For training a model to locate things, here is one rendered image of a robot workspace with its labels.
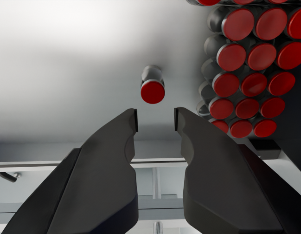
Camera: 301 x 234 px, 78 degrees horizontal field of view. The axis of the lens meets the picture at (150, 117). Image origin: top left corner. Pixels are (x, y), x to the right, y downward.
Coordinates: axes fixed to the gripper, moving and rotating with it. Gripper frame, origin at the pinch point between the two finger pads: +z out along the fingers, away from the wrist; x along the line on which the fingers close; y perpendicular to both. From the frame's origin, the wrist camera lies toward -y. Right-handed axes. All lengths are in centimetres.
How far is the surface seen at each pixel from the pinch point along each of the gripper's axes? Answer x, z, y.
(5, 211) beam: -81, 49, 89
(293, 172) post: 15.6, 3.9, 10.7
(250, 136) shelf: 12.5, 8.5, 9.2
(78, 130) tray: -9.5, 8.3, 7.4
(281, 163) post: 15.6, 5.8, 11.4
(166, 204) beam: 7, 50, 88
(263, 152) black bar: 13.3, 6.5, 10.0
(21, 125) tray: -16.3, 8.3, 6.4
